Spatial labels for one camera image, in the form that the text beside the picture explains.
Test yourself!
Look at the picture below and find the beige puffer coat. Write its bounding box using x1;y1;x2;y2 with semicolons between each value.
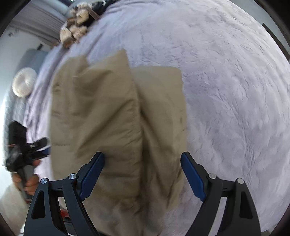
50;50;186;235

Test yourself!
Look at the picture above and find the white fluffy sleeve forearm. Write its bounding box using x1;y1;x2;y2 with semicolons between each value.
1;184;28;235

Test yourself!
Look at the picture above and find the person's left hand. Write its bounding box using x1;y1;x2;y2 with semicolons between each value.
11;158;42;194

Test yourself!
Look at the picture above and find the white round pleated cushion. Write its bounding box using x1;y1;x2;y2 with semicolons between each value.
12;67;37;98

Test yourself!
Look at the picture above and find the lavender bed quilt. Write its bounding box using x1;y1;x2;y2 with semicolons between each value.
24;1;289;231

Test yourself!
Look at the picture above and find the striped cream brown garment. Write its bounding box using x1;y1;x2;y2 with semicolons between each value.
59;1;100;49

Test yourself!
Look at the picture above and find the grey window curtain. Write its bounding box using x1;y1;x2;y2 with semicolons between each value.
9;0;68;46

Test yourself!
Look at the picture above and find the dark garment on bed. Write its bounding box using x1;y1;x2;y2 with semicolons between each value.
91;0;116;16

